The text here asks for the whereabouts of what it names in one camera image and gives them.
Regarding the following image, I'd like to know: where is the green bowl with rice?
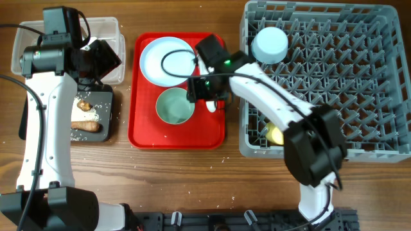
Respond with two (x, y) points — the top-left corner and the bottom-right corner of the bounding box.
(155, 87), (195, 125)

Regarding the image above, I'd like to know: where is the small brown food scrap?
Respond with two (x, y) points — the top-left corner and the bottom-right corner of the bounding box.
(76, 99), (92, 112)

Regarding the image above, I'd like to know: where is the large light blue plate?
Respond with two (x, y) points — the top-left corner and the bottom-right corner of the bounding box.
(139, 37), (195, 87)

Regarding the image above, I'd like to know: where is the rice pile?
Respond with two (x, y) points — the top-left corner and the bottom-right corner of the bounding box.
(71, 96), (110, 142)

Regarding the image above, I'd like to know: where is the brown carrot-like food scrap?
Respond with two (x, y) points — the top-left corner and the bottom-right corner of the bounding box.
(71, 121), (100, 133)

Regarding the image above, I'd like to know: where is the small light blue bowl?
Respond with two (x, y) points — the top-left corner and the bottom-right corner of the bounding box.
(251, 27), (288, 64)

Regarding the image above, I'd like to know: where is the yellow plastic cup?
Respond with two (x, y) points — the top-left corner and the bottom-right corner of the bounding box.
(265, 122), (284, 145)

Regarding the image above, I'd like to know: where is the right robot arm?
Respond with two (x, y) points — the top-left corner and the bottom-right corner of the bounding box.
(187, 34), (347, 227)

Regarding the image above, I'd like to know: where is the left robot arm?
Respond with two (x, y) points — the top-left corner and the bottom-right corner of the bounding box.
(1, 6), (132, 230)

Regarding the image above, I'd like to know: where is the black waste tray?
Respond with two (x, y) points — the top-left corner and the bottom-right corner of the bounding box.
(18, 83), (114, 142)

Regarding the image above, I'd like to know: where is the clear plastic waste bin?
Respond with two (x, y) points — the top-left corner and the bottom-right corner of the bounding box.
(11, 17), (126, 85)

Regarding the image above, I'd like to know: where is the grey dishwasher rack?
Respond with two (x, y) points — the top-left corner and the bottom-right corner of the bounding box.
(240, 1), (410, 163)

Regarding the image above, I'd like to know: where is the white plastic spoon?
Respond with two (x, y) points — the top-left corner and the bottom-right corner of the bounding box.
(205, 101), (217, 113)

